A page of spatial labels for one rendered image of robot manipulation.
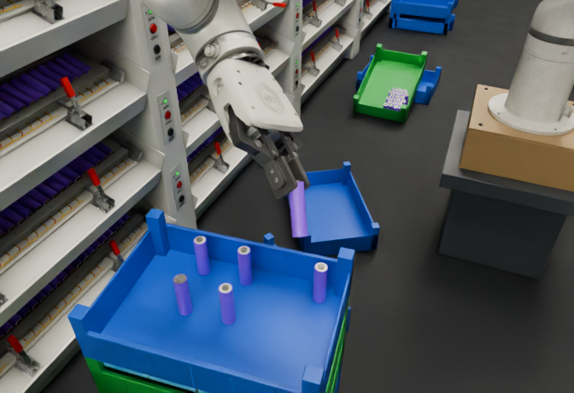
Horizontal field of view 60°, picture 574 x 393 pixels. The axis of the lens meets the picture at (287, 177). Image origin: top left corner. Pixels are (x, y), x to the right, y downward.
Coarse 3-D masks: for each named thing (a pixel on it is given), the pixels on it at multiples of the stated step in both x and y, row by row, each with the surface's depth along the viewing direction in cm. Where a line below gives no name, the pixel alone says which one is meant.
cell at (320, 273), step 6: (318, 264) 65; (324, 264) 65; (318, 270) 65; (324, 270) 65; (318, 276) 65; (324, 276) 65; (318, 282) 66; (324, 282) 66; (318, 288) 66; (324, 288) 66; (318, 294) 67; (324, 294) 67; (318, 300) 68; (324, 300) 68
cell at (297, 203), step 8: (296, 192) 56; (304, 192) 57; (296, 200) 56; (304, 200) 57; (296, 208) 56; (304, 208) 57; (296, 216) 56; (304, 216) 57; (296, 224) 56; (304, 224) 56; (296, 232) 56; (304, 232) 56
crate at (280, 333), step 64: (128, 256) 68; (192, 256) 75; (256, 256) 72; (320, 256) 68; (128, 320) 66; (192, 320) 66; (256, 320) 66; (320, 320) 66; (192, 384) 58; (256, 384) 54; (320, 384) 51
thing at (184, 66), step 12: (276, 0) 146; (288, 0) 152; (252, 12) 137; (264, 12) 139; (276, 12) 148; (252, 24) 135; (180, 48) 115; (180, 60) 112; (192, 60) 113; (180, 72) 110; (192, 72) 116
